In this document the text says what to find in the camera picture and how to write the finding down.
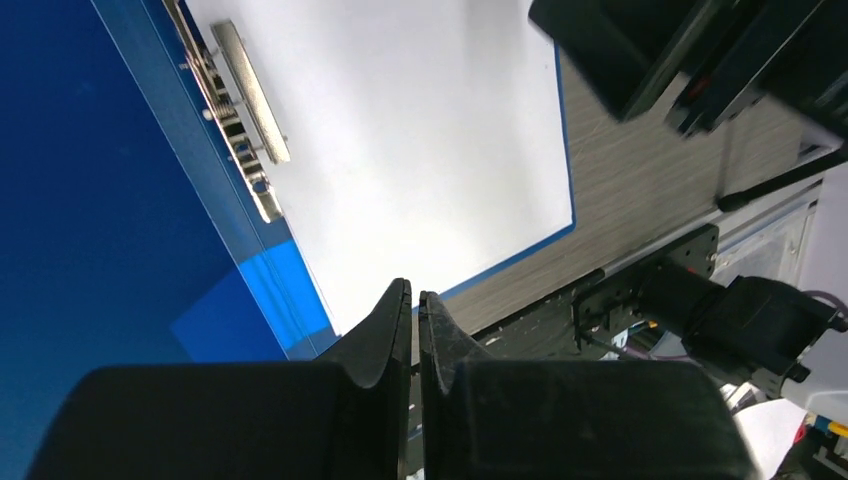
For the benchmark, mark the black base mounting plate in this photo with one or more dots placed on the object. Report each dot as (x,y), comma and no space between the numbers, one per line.
(601,304)

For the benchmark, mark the blue plastic folder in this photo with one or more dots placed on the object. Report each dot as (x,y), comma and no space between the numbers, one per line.
(127,232)

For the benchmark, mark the metal folder clip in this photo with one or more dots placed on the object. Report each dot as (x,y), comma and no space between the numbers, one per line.
(236,103)

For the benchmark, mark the black perforated music stand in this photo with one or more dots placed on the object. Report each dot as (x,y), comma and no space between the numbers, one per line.
(737,200)

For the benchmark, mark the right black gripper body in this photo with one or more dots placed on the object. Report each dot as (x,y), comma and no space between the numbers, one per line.
(733,52)

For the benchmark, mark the white paper sheets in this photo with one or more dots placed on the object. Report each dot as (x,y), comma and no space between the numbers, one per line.
(425,139)

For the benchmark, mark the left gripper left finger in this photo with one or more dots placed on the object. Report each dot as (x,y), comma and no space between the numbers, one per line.
(342,415)

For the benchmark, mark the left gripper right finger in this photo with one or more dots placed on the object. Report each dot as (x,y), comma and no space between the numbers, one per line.
(489,418)

